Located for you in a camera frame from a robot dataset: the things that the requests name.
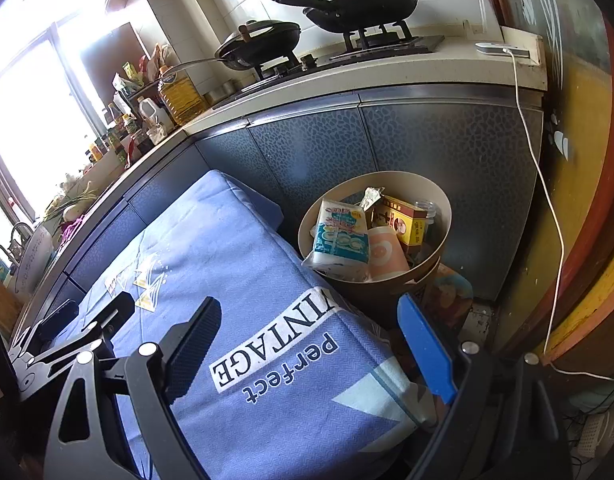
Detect green onions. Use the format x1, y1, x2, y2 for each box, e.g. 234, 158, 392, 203
39, 180, 100, 221

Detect white plastic jug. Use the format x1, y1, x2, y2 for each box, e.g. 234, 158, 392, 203
137, 96, 175, 133

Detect white charging device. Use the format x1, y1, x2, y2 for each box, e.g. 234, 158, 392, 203
474, 41, 530, 58

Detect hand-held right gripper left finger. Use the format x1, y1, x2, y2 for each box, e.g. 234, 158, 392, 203
46, 296, 222, 480

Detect white plastic basket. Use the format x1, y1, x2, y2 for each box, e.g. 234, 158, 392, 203
582, 410, 614, 457

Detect white plastic bag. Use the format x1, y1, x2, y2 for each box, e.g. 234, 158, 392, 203
302, 197, 372, 281

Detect black gas stove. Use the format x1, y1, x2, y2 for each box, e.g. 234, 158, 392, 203
212, 20, 445, 108

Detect kitchen window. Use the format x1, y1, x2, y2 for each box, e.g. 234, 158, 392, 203
0, 0, 138, 261

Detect grey patterned kitchen cabinet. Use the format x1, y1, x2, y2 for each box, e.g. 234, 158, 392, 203
12, 91, 544, 341

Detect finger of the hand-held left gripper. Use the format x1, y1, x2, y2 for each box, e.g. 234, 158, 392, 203
79, 291, 136, 361
17, 300, 81, 376

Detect pink paper cup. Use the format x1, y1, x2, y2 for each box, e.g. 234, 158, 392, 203
367, 226, 412, 281

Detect yellow cooking oil bottle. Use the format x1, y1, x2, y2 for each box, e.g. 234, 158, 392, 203
157, 65, 210, 128

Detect yellow and red cardboard box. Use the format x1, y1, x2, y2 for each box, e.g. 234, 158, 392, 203
374, 195, 435, 256

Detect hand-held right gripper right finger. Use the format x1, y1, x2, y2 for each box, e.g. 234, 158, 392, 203
397, 294, 572, 480

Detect colourful printed bag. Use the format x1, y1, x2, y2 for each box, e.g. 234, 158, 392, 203
427, 265, 474, 333

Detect steel sink faucet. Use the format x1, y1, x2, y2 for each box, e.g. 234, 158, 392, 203
0, 221, 35, 266

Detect white enamel basin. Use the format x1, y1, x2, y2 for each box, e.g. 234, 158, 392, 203
9, 225, 55, 296

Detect white charging cable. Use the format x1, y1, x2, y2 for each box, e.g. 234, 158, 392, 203
507, 49, 614, 381

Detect black long-handled wok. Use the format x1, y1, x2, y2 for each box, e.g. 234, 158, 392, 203
266, 0, 418, 34

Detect silver foil wrapper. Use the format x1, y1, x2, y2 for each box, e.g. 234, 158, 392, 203
358, 186, 386, 211

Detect black wok with lid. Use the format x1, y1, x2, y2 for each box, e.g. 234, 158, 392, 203
159, 19, 304, 78

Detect beige kitchen counter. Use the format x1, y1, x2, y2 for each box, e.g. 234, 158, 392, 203
17, 55, 548, 321

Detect blue printed tablecloth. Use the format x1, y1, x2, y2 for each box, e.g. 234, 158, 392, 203
17, 170, 438, 480

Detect painted glass door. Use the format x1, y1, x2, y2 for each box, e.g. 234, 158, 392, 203
479, 0, 614, 376

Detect beige round trash bin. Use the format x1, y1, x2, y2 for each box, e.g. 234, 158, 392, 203
298, 171, 454, 306

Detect wooden cutting board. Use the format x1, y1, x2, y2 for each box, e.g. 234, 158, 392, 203
0, 265, 25, 341

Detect row of condiment bottles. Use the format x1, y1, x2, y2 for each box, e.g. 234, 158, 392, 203
84, 42, 178, 166

